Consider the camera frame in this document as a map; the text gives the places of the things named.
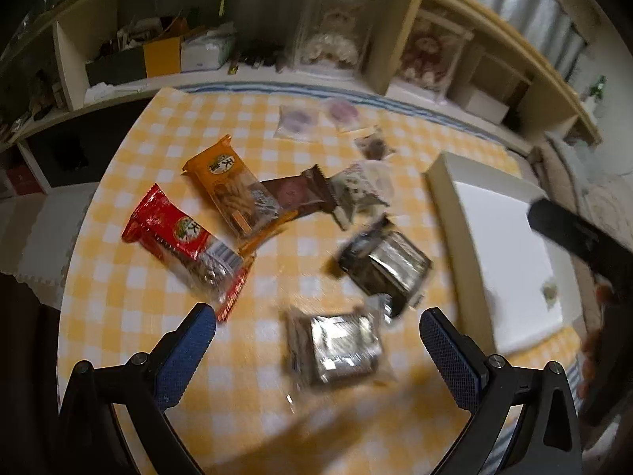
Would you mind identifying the clear silver seaweed packet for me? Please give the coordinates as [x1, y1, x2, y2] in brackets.
[282, 294, 401, 407]

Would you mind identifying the clear packet with purple sweet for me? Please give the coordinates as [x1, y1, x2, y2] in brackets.
[321, 98, 359, 132]
[274, 104, 320, 139]

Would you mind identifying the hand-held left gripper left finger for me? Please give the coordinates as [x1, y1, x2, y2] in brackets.
[57, 302, 218, 475]

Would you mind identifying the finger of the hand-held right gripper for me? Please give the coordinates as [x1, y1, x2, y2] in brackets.
[527, 198, 597, 270]

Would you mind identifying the green bottle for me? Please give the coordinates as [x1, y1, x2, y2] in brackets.
[584, 74, 608, 120]

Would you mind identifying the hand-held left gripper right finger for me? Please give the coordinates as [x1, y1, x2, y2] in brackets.
[419, 307, 584, 475]

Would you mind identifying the dark grey box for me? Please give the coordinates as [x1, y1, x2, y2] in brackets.
[85, 49, 146, 85]

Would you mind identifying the white green tissue pack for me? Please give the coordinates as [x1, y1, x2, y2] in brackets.
[180, 22, 237, 72]

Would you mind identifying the yellow box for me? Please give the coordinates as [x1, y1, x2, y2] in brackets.
[143, 34, 184, 78]

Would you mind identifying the small white storage box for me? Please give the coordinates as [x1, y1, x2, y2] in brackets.
[462, 86, 510, 124]

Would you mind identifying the doll in clear case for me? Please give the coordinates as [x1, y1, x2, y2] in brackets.
[396, 12, 473, 97]
[292, 0, 381, 77]

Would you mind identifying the white cardboard box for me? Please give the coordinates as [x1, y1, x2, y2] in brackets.
[425, 151, 582, 357]

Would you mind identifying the pale blue blanket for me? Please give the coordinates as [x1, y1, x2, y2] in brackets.
[549, 133, 633, 238]

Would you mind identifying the white green-print nougat packet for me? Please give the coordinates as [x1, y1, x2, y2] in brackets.
[329, 161, 396, 231]

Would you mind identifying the cream wooden shelf unit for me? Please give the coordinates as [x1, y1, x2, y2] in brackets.
[0, 0, 601, 194]

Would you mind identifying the beige blanket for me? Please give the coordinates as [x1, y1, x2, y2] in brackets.
[540, 141, 599, 221]

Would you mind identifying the red snack packet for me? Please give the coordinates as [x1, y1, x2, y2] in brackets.
[122, 183, 255, 322]

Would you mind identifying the brown snack packet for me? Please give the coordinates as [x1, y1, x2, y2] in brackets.
[260, 165, 339, 219]

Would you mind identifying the clear packet with brown sweet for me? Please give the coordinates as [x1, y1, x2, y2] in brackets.
[353, 126, 399, 162]

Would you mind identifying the person's right hand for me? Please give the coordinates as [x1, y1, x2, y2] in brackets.
[578, 283, 616, 401]

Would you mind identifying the white lace cloth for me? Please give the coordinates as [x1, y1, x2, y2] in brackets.
[0, 183, 100, 308]

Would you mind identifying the yellow checked tablecloth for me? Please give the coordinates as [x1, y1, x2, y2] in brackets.
[57, 86, 584, 475]

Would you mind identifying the orange biscuit packet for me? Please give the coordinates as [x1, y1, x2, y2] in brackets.
[182, 133, 301, 258]

